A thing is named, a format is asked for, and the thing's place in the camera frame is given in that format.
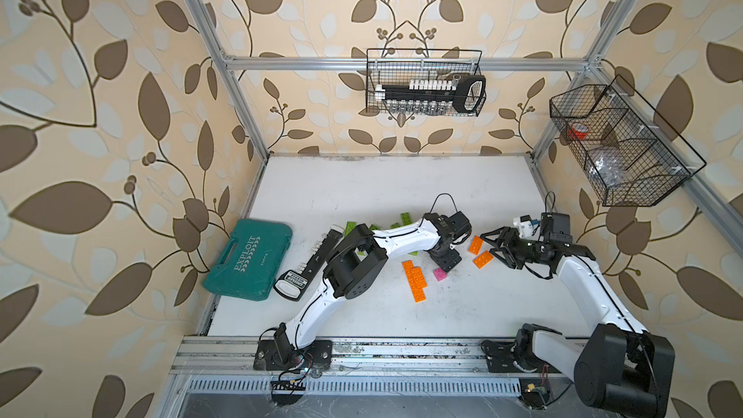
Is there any clear plastic bag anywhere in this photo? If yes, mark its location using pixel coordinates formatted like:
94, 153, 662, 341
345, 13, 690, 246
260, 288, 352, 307
587, 146, 627, 187

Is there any right wire basket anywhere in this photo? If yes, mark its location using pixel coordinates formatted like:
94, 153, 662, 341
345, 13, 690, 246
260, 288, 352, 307
550, 75, 707, 207

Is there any pink small square brick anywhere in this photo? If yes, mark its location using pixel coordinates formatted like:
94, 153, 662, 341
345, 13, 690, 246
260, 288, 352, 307
433, 268, 448, 282

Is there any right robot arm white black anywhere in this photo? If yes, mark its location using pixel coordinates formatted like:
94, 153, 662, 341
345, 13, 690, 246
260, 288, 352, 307
480, 226, 675, 417

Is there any aluminium front rail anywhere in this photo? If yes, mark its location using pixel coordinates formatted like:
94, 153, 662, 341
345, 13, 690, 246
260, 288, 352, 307
169, 336, 562, 379

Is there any green brick upper centre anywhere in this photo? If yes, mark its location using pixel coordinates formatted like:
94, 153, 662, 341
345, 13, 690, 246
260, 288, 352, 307
401, 212, 413, 226

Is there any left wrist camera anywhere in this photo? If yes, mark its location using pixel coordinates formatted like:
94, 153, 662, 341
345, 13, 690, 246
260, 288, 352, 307
445, 211, 472, 245

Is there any back wire basket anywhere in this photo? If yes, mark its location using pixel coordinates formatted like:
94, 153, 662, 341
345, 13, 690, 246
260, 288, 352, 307
365, 48, 487, 117

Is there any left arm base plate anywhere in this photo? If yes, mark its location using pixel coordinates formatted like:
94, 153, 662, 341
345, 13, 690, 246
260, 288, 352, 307
253, 340, 334, 372

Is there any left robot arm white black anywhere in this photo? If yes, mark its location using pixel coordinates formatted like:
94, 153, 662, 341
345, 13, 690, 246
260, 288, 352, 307
274, 211, 472, 365

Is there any wire basket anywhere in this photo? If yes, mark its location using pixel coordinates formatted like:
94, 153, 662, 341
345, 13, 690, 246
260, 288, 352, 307
550, 75, 707, 207
365, 48, 487, 117

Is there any orange brick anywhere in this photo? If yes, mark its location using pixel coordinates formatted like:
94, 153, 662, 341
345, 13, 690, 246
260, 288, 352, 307
411, 266, 428, 290
473, 252, 495, 269
402, 260, 416, 282
468, 235, 484, 255
411, 286, 426, 303

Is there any red tape roll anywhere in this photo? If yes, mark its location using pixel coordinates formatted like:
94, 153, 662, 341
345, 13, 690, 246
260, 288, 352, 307
567, 122, 590, 140

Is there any green plastic tool case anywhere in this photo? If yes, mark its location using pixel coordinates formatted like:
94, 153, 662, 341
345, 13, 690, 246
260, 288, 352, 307
202, 219, 293, 301

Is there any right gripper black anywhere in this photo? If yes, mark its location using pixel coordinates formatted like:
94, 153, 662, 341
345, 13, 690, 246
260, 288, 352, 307
482, 226, 547, 269

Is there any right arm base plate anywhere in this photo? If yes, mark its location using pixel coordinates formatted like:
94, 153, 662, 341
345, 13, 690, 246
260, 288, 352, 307
480, 340, 558, 373

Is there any green brick far left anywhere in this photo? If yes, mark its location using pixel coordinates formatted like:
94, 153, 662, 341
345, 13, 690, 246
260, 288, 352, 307
344, 222, 357, 236

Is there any socket set in basket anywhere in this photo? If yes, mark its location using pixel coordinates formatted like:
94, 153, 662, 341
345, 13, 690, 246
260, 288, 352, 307
370, 75, 487, 116

